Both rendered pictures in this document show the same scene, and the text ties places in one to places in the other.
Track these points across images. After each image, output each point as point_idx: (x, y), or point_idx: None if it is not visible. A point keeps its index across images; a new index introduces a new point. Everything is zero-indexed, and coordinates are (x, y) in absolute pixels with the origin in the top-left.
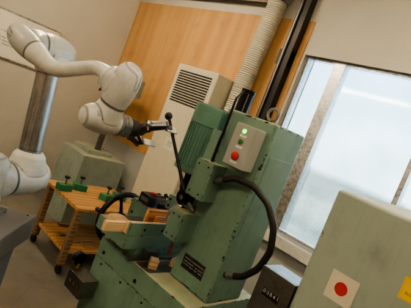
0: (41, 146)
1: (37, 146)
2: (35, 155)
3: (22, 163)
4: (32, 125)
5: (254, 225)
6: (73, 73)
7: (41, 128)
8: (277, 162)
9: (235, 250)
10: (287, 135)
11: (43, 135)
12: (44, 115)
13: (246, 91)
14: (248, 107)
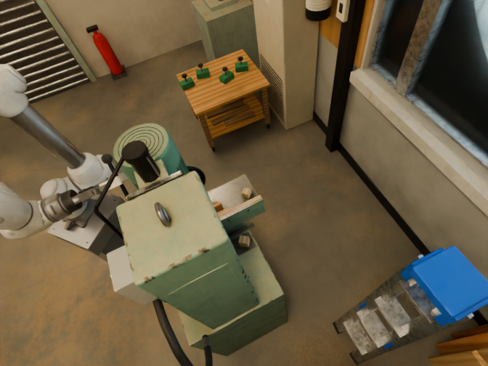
0: (79, 159)
1: (74, 163)
2: (78, 170)
3: (75, 179)
4: (53, 153)
5: (220, 301)
6: None
7: (61, 152)
8: (192, 282)
9: (211, 316)
10: (176, 271)
11: (70, 153)
12: (51, 143)
13: (124, 160)
14: (150, 173)
